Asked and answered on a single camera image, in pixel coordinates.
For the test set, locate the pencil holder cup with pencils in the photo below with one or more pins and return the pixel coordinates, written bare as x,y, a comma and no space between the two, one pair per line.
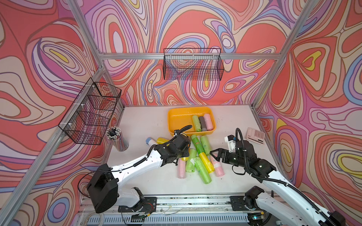
115,135

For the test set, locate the white blue-capped roll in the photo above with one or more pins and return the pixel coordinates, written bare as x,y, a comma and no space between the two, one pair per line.
150,141

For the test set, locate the yellow roll upper left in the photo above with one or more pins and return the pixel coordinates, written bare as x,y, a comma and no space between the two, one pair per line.
162,140

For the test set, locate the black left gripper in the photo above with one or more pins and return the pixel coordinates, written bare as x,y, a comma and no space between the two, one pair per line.
186,150

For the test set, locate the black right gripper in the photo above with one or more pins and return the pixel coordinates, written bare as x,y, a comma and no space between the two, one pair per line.
221,151

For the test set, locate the light green roll upper right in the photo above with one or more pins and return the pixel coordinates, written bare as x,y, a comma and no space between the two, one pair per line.
206,144

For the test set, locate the light green trash bag roll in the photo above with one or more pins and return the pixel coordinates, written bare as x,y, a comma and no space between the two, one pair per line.
196,123

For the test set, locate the large green trash bag roll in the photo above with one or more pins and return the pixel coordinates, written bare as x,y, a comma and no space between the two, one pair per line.
203,173

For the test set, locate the black wire basket on back wall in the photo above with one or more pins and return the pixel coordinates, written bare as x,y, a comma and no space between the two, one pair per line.
196,64

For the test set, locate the dark grey trash bag roll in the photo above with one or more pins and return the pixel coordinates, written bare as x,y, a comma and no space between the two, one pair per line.
202,123

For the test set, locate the yellow plastic storage box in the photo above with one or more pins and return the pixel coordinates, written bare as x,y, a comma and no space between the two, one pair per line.
181,117

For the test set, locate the pink labelled trash bag roll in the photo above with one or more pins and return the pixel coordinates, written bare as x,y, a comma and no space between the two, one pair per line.
219,172

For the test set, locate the black wire basket on wall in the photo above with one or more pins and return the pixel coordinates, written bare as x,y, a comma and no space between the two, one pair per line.
196,64
90,113

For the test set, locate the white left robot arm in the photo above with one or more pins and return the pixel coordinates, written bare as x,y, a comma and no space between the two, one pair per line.
105,187

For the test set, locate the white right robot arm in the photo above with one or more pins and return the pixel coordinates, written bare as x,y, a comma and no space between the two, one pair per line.
298,210

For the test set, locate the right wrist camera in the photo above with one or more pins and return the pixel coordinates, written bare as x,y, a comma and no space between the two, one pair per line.
231,142

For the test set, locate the metal base rail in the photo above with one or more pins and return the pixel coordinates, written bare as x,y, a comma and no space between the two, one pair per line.
181,210

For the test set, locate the pink calculator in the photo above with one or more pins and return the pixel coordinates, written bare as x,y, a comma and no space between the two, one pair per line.
255,136

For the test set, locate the black wire basket on left wall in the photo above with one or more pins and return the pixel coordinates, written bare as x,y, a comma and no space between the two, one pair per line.
90,113

